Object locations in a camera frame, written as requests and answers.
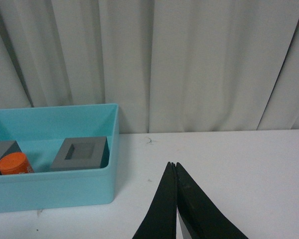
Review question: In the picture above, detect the gray block with square recess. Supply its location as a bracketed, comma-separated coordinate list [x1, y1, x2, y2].
[50, 136, 110, 171]

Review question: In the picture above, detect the light blue plastic box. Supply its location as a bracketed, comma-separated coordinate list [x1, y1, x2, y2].
[0, 104, 119, 213]

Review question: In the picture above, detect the orange cylinder part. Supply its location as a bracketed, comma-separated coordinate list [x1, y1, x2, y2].
[0, 152, 34, 175]

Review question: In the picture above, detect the white pleated curtain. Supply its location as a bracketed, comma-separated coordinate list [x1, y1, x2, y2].
[0, 0, 299, 133]

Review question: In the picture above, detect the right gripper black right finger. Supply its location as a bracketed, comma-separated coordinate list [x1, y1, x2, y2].
[176, 163, 247, 239]

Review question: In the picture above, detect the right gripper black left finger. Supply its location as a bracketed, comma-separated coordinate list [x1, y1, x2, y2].
[133, 162, 177, 239]

